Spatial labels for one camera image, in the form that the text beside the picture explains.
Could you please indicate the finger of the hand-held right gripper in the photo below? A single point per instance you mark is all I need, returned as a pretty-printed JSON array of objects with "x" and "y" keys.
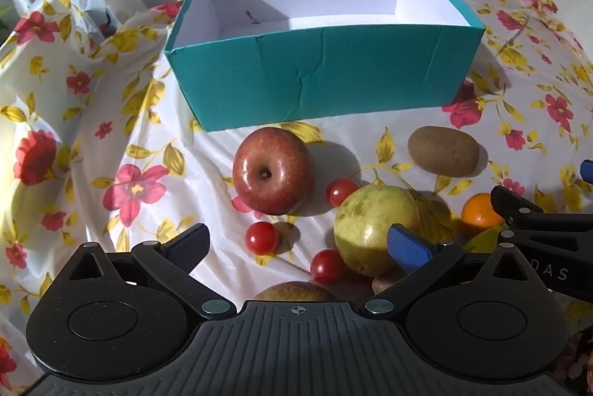
[
  {"x": 519, "y": 206},
  {"x": 587, "y": 172}
]

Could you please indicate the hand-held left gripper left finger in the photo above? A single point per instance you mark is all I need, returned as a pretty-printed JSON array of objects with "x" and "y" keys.
[{"x": 187, "y": 245}]

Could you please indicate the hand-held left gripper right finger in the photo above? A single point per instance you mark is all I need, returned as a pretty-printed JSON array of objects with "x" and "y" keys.
[{"x": 407, "y": 248}]

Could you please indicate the small orange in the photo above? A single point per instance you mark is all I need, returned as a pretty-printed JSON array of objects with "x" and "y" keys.
[{"x": 479, "y": 211}]

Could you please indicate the teal cardboard box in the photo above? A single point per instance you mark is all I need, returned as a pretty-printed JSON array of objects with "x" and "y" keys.
[{"x": 324, "y": 72}]

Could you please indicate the small brown kiwi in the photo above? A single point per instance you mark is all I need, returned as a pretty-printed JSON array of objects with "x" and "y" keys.
[{"x": 382, "y": 284}]

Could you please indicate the large yellow-green pear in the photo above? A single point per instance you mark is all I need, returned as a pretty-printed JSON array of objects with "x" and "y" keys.
[{"x": 370, "y": 220}]

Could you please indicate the small green pear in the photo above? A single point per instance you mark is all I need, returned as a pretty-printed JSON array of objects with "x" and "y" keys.
[{"x": 484, "y": 241}]

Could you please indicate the red cherry tomato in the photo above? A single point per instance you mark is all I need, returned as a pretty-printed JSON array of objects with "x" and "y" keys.
[
  {"x": 340, "y": 192},
  {"x": 261, "y": 237},
  {"x": 326, "y": 266}
]

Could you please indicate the floral tablecloth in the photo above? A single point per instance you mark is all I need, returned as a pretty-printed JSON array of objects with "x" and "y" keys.
[{"x": 92, "y": 215}]

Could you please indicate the dark patterned cloth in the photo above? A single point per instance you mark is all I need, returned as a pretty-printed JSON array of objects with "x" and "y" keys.
[{"x": 577, "y": 363}]

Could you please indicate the large red apple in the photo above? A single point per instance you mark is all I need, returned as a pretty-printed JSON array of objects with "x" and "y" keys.
[{"x": 273, "y": 169}]

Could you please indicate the red-yellow apple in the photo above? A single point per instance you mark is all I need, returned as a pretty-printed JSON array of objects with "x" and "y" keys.
[{"x": 294, "y": 292}]

